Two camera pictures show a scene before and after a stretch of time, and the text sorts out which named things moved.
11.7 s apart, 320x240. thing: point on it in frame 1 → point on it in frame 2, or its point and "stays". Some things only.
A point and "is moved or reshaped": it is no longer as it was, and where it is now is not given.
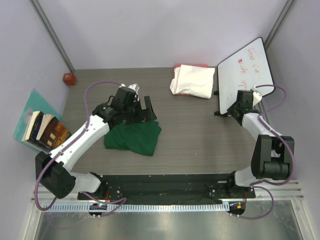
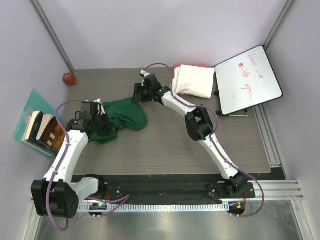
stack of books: [44, 131] stays
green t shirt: [142, 137] is moved or reshaped
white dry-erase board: [246, 69] is moved or reshaped
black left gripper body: [136, 108] → [103, 126]
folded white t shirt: [193, 80] stays
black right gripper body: [231, 109] → [145, 94]
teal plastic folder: [35, 103] stays
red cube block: [69, 79] stays
